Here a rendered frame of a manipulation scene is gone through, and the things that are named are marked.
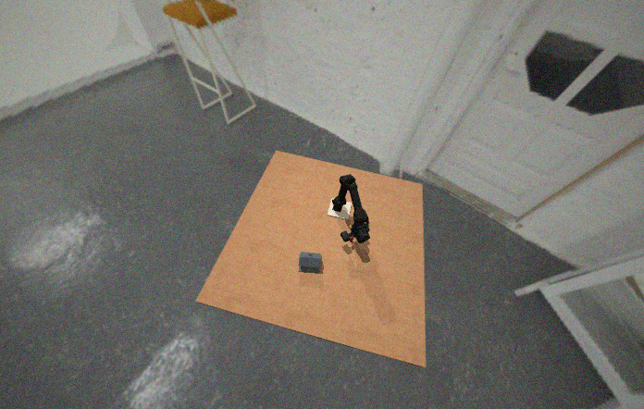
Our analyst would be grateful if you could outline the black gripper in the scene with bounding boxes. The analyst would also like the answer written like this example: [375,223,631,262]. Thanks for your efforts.
[341,225,370,242]

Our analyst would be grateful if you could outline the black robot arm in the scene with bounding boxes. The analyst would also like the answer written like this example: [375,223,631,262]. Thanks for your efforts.
[332,174,370,243]

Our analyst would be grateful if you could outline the grey sloped panel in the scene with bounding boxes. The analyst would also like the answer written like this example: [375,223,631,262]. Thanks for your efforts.
[299,252,321,273]

